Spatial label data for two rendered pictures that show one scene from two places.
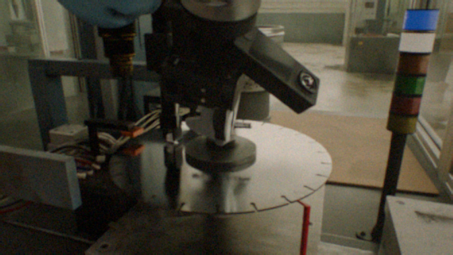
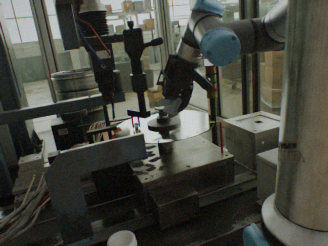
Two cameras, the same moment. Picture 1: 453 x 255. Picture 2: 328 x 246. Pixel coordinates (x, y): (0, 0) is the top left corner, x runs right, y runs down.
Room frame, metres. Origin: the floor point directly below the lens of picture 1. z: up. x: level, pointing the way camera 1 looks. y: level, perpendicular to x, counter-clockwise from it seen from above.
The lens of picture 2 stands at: (-0.20, 0.52, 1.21)
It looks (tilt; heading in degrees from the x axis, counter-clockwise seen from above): 17 degrees down; 322
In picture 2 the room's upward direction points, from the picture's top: 7 degrees counter-clockwise
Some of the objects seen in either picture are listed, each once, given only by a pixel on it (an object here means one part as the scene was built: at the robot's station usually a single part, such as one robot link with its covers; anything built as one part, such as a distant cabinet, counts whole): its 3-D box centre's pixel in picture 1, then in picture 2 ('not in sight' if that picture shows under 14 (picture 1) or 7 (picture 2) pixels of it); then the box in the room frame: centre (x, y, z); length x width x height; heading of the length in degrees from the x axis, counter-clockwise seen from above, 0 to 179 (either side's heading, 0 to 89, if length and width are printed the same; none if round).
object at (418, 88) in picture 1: (408, 83); (211, 77); (0.52, -0.29, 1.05); 0.05 x 0.04 x 0.03; 162
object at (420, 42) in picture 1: (416, 41); (209, 61); (0.52, -0.29, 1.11); 0.05 x 0.04 x 0.03; 162
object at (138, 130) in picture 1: (114, 139); (105, 138); (0.53, 0.19, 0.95); 0.10 x 0.03 x 0.07; 72
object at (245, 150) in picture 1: (220, 144); (163, 120); (0.47, 0.01, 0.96); 0.11 x 0.11 x 0.03
